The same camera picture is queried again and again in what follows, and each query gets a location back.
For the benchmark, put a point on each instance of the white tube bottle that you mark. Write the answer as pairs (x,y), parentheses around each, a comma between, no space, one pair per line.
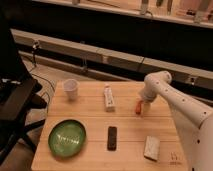
(109,100)

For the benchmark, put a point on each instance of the orange red pepper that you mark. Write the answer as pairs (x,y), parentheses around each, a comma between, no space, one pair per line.
(138,107)

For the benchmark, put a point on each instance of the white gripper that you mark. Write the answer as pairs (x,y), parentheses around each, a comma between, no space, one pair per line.
(145,107)

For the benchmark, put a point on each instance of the white sponge block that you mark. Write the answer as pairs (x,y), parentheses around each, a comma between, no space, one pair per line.
(151,149)

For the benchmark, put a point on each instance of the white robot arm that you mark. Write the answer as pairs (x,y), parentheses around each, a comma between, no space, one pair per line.
(200,114)

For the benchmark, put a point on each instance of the black chair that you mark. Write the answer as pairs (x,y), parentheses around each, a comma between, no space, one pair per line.
(18,94)

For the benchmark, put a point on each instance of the black remote control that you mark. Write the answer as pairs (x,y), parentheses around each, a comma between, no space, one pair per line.
(112,138)

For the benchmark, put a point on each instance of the green ceramic bowl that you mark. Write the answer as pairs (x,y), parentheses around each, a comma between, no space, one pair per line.
(67,138)

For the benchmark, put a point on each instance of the white paper cup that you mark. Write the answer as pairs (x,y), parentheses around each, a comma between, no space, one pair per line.
(70,87)

